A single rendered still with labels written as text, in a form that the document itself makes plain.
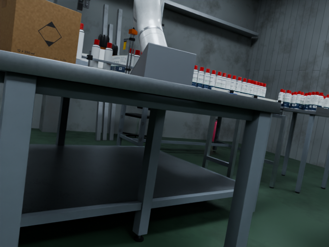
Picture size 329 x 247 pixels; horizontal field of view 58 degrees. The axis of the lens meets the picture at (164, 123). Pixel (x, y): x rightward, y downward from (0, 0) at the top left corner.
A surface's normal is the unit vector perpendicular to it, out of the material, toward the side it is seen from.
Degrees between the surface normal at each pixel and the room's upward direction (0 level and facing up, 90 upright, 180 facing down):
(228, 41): 90
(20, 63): 90
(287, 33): 90
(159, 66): 90
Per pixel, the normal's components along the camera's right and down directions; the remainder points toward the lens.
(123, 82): 0.52, 0.15
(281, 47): -0.84, -0.08
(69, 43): 0.75, 0.17
